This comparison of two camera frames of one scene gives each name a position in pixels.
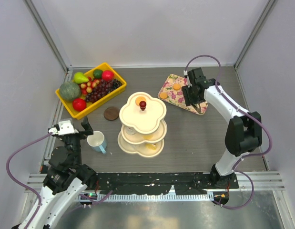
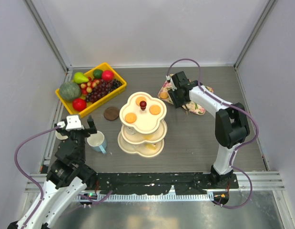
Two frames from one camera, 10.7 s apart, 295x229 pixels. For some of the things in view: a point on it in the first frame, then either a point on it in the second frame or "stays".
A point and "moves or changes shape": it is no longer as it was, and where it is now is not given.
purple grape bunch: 102,89 stays
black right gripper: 188,99 -> 176,102
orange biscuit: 139,99 stays
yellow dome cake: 148,137 stays
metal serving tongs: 198,107 -> 186,109
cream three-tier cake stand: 144,127 stays
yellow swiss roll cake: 152,146 stays
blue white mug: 97,141 stays
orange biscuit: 176,86 moves or changes shape
